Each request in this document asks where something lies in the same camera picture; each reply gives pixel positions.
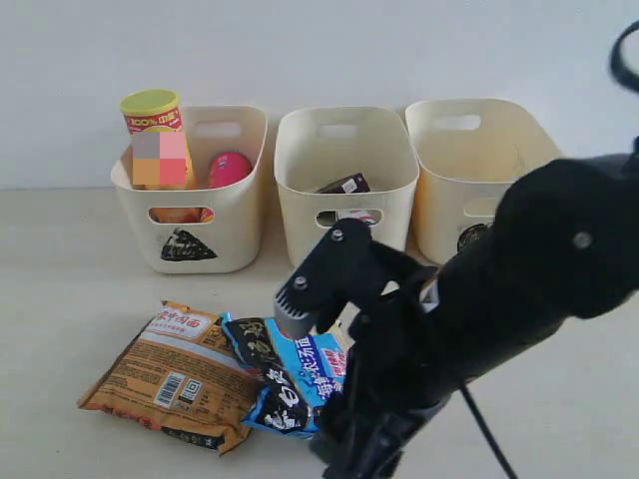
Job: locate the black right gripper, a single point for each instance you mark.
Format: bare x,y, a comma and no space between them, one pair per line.
403,366

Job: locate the blue noodle packet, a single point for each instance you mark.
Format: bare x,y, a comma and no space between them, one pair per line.
298,375

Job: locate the blue white milk carton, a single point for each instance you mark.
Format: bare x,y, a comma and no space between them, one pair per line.
369,217

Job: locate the small purple box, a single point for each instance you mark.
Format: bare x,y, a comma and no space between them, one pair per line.
352,184

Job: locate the pink chips can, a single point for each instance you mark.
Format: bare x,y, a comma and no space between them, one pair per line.
225,169

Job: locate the yellow chips can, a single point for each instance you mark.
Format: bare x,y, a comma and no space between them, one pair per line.
161,159

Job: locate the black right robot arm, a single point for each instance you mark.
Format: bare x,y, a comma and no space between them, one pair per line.
564,243

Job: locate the orange noodle packet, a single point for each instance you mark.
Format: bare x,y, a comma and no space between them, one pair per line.
179,376

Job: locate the cream bin triangle mark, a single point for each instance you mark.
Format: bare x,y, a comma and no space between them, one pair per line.
232,238

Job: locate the cream bin square mark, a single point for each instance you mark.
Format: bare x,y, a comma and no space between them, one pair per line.
318,146

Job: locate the cream bin circle mark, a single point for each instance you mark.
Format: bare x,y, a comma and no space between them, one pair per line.
470,151

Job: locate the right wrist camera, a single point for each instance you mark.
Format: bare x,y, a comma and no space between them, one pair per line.
346,266

